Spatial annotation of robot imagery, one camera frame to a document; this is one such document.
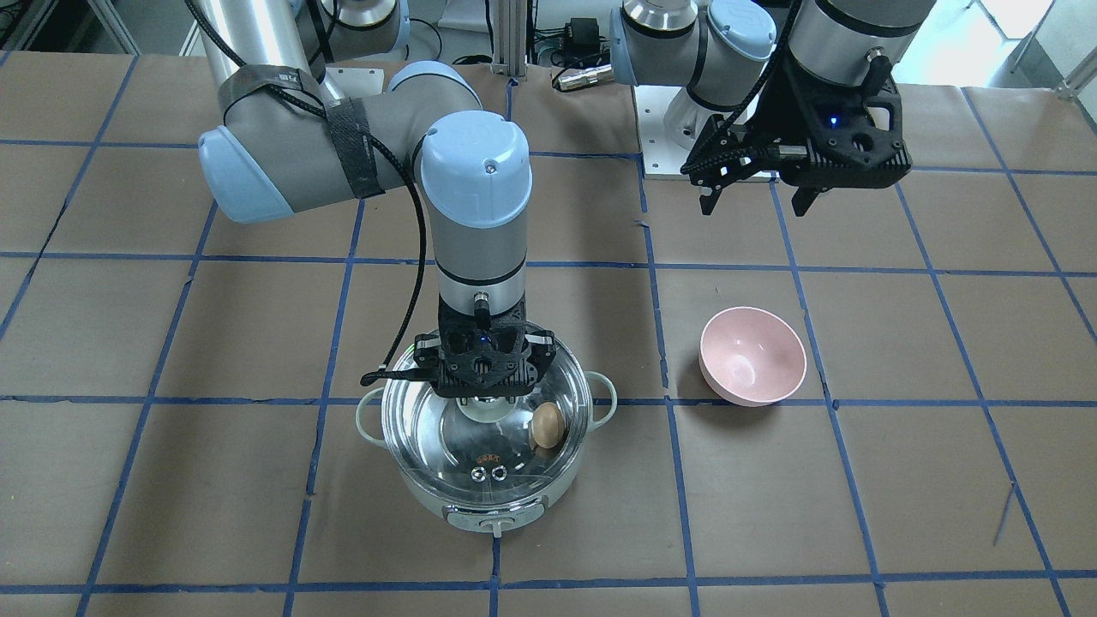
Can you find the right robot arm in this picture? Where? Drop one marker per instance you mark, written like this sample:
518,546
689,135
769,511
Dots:
289,143

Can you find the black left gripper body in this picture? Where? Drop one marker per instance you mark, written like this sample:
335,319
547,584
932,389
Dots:
786,110

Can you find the glass pot lid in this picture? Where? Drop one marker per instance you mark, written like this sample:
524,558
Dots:
485,464

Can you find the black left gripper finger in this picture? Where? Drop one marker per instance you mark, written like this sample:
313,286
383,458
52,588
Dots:
803,199
708,197

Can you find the aluminium frame post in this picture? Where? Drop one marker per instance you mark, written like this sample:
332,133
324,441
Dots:
509,30

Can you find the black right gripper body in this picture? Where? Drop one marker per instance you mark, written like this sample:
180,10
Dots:
542,352

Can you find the pink bowl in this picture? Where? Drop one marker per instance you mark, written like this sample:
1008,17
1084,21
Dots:
751,357

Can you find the beige egg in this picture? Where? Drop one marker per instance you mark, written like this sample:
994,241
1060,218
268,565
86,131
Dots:
547,428

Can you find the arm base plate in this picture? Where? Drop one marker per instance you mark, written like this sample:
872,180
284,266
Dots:
668,123

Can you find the pale green cooking pot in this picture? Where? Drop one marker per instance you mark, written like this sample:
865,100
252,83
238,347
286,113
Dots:
494,521

